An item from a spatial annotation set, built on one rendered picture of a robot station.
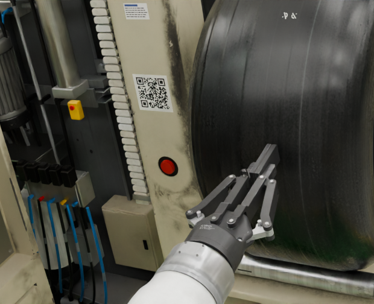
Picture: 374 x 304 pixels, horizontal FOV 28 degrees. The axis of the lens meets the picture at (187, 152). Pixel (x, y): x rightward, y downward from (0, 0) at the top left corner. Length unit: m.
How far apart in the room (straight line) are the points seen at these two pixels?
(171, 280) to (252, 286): 0.59
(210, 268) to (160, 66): 0.57
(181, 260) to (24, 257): 0.77
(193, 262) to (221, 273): 0.04
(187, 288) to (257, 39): 0.43
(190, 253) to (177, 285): 0.06
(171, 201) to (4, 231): 0.35
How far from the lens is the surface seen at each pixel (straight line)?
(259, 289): 1.45
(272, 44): 1.14
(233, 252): 0.95
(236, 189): 1.04
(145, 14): 1.36
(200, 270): 0.90
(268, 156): 1.08
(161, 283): 0.88
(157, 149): 1.49
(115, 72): 1.47
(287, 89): 1.11
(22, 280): 1.61
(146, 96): 1.44
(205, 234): 0.94
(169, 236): 1.60
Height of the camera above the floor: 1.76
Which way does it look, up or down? 27 degrees down
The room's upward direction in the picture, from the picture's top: 11 degrees counter-clockwise
